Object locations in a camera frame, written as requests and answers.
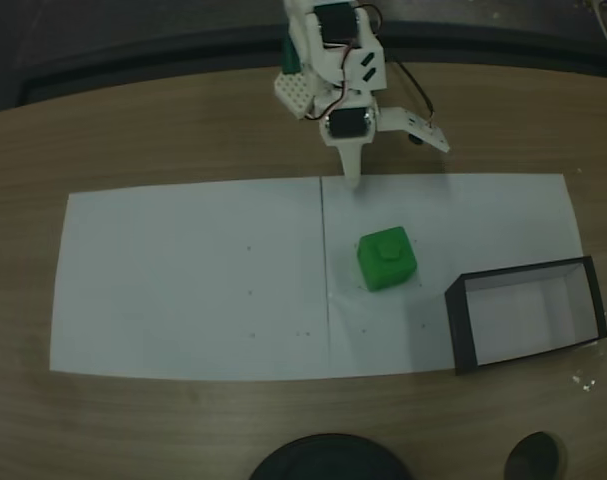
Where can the dark brown cardboard box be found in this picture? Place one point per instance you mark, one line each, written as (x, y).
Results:
(523, 310)

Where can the green cube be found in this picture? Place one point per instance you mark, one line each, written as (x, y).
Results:
(383, 270)

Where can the white paper sheet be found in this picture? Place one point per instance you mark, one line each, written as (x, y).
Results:
(183, 275)
(383, 340)

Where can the black round-base stand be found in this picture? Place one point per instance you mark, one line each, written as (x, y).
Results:
(328, 462)

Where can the white gripper camera mount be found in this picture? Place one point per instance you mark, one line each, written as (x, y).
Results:
(413, 122)

